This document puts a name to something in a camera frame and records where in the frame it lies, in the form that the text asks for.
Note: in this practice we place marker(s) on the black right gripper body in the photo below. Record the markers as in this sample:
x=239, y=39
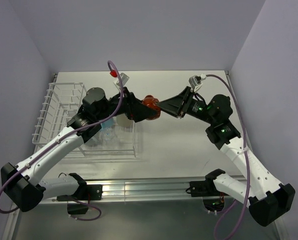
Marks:
x=193, y=107

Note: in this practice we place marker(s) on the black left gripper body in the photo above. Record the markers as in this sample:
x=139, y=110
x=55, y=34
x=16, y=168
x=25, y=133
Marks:
x=125, y=106

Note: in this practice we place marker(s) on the orange black mug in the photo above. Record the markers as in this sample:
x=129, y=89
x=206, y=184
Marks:
x=151, y=102

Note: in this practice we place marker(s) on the beige cup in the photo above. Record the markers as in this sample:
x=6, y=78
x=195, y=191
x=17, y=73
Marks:
x=123, y=121

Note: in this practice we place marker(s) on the light blue cream-lined mug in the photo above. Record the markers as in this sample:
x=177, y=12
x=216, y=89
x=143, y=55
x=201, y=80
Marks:
x=107, y=124

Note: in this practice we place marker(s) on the grey footed mug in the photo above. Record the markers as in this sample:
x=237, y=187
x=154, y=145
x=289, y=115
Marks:
x=92, y=143

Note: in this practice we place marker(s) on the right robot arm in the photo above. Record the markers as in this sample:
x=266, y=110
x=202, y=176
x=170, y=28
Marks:
x=267, y=198

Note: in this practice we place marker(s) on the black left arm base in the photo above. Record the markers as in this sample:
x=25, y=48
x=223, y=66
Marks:
x=91, y=192

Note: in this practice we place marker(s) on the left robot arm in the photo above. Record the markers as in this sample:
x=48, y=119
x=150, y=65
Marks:
x=81, y=127

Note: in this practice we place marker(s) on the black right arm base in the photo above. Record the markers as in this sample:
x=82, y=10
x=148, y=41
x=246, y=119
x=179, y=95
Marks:
x=206, y=188

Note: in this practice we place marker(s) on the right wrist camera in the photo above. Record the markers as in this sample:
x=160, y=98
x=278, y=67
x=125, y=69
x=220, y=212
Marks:
x=196, y=82

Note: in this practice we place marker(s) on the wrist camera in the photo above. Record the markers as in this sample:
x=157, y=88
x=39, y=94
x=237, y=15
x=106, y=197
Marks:
x=121, y=80
x=196, y=82

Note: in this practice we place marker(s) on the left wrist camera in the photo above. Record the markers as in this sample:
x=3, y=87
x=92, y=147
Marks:
x=121, y=80

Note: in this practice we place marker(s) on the white wire dish rack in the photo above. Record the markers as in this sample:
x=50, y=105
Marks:
x=61, y=103

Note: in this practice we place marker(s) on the aluminium mounting rail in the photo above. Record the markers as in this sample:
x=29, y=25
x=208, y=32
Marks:
x=143, y=188

